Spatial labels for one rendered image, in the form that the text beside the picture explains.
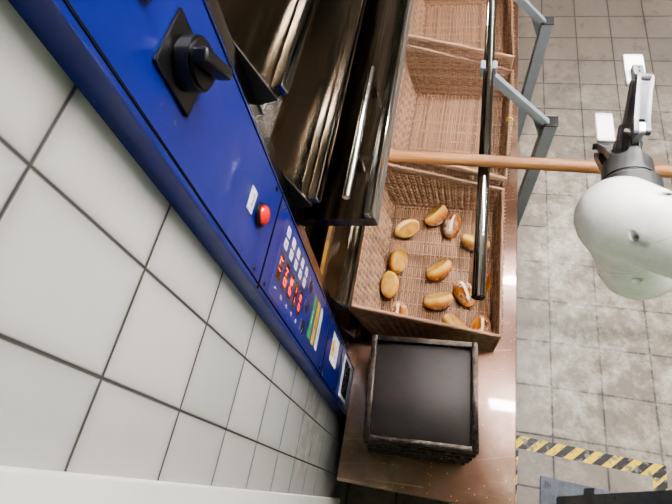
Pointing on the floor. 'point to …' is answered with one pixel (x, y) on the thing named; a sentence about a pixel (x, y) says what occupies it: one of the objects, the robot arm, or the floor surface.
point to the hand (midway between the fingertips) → (617, 91)
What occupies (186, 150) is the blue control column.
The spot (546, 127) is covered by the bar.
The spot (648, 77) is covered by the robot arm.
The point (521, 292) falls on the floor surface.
